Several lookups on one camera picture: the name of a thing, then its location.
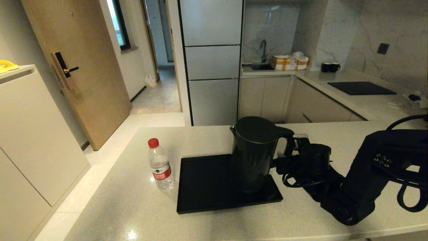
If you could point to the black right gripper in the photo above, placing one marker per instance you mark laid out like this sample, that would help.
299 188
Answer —
311 160

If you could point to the black electric kettle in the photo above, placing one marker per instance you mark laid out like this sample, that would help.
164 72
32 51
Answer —
252 154

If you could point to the clear red-label water bottle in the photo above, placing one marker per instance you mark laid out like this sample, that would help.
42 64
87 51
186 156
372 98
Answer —
160 165

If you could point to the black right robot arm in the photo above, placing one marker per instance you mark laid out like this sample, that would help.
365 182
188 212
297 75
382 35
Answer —
374 177

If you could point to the beige kitchen base cabinets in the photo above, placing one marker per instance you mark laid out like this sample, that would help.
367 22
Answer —
267 98

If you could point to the black induction cooktop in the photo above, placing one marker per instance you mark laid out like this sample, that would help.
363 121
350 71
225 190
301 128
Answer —
361 88

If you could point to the yellow checked basket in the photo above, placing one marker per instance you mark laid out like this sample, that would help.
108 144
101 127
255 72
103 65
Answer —
284 63

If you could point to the kitchen sink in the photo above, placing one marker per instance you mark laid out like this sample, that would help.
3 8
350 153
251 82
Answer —
262 66

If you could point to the white cloth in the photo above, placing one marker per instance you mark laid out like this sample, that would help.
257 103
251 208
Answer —
297 55

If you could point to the black rectangular tray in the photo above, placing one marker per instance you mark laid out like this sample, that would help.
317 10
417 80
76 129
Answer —
204 187

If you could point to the metal kitchen faucet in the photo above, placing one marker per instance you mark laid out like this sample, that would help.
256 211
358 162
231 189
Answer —
263 49

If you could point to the black and white clutter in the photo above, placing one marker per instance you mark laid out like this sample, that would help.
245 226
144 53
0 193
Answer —
417 97

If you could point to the silver refrigerator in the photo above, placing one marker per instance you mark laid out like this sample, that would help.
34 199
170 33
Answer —
213 63

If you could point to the white plastic bag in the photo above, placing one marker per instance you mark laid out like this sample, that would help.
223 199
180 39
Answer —
150 80

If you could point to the dark framed window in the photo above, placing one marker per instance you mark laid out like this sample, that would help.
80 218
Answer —
119 23

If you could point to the light wooden door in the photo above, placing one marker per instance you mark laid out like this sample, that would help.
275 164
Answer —
87 67

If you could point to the white tall cabinet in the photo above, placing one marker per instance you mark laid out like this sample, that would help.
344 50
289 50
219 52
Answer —
30 140

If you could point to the yellow object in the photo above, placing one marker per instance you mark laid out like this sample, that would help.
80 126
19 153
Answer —
7 66

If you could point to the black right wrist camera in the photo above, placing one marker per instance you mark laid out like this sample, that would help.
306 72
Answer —
299 140

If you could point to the dark wall socket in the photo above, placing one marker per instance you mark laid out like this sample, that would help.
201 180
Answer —
383 48

